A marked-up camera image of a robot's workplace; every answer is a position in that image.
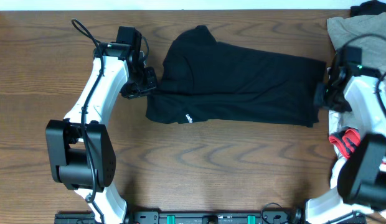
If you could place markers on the khaki folded garment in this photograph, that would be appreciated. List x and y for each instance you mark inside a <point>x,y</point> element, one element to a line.
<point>367,32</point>

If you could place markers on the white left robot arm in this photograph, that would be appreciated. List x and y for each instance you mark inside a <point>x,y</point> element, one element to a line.
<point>81,155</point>

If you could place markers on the white garment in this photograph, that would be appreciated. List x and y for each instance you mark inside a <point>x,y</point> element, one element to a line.
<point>334,127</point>

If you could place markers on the red and black garment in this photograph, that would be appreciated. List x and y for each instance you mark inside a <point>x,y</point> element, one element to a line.
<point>346,141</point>

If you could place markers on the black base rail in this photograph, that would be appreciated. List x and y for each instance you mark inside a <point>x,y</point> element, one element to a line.
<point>267,215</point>

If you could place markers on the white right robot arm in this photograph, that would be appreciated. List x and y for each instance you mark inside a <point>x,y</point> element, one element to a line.
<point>361,182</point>

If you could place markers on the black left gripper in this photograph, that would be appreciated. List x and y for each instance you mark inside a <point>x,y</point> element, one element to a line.
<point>150,84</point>

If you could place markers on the black t-shirt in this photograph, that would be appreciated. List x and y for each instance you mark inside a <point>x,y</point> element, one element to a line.
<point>206,79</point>

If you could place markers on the black garment at corner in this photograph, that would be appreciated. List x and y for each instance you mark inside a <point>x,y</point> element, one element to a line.
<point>372,7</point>

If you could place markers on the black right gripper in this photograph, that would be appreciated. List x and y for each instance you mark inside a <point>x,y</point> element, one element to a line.
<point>320,101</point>

